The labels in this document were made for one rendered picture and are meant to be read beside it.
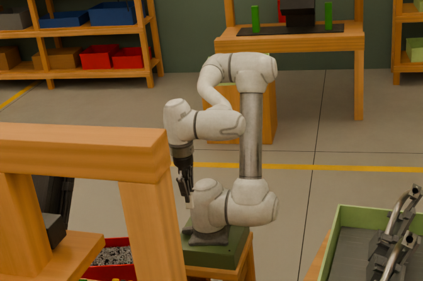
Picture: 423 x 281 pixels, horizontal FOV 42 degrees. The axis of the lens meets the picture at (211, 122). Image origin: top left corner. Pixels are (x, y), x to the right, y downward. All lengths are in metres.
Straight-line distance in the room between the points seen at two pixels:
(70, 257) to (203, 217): 0.99
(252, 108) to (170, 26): 5.23
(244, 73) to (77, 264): 1.18
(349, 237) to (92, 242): 1.42
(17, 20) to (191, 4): 2.32
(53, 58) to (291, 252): 4.85
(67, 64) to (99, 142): 6.54
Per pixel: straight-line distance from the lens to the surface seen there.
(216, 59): 2.40
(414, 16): 6.51
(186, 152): 1.97
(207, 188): 2.40
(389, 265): 2.24
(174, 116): 1.90
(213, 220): 2.43
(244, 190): 2.36
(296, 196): 4.54
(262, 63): 2.35
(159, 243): 1.26
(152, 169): 1.16
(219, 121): 1.87
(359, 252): 2.59
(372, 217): 2.70
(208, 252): 2.47
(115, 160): 1.18
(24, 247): 1.48
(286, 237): 4.09
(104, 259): 2.63
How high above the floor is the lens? 2.43
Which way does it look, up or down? 24 degrees down
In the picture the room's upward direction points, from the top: 6 degrees counter-clockwise
